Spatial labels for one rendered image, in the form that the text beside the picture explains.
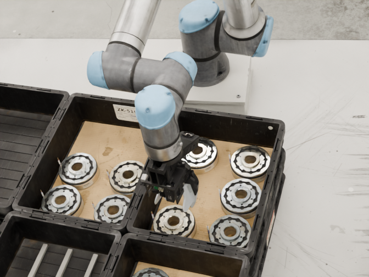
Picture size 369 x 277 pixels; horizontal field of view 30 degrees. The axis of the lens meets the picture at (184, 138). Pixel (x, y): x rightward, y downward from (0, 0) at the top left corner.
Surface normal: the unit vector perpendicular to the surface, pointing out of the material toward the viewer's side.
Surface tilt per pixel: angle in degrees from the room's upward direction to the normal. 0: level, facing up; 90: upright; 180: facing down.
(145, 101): 1
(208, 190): 0
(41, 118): 0
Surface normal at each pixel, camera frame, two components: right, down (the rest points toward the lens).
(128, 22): -0.11, -0.42
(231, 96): -0.11, -0.65
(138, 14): 0.22, -0.32
